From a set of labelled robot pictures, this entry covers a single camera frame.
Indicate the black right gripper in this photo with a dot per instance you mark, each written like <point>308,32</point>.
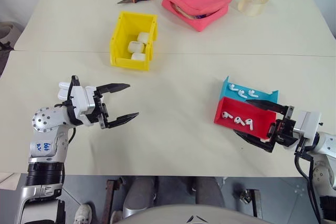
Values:
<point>286,132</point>

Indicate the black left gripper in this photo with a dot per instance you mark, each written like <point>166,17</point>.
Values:
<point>103,113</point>

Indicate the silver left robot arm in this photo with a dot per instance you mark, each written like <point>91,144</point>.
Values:
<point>44,124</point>

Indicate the yellow plastic bin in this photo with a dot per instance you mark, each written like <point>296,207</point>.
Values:
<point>123,58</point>

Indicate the red plastic tray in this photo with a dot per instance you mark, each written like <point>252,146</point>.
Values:
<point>260,123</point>

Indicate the blue plastic tray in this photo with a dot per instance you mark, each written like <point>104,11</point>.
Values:
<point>262,95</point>

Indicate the dark grey rounded leg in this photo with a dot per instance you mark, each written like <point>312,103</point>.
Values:
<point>208,191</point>
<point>140,195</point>

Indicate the white sneaker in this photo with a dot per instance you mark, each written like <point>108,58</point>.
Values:
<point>82,213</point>

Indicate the silver robot torso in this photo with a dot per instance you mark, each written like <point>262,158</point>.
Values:
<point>168,214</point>

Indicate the translucent tape roll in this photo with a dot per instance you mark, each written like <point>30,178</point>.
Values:
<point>252,3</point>

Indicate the grey chair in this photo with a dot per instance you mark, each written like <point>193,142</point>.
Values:
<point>8,35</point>

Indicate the white flat board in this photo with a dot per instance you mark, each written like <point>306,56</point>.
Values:
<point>8,180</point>

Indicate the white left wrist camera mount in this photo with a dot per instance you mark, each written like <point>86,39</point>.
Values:
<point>78,100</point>

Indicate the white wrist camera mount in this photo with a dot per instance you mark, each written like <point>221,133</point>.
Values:
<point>78,100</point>
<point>309,124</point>

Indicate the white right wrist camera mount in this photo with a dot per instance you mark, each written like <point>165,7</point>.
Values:
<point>309,124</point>

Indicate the rusty metal stand post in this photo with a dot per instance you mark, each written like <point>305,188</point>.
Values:
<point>111,197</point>
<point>254,203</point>

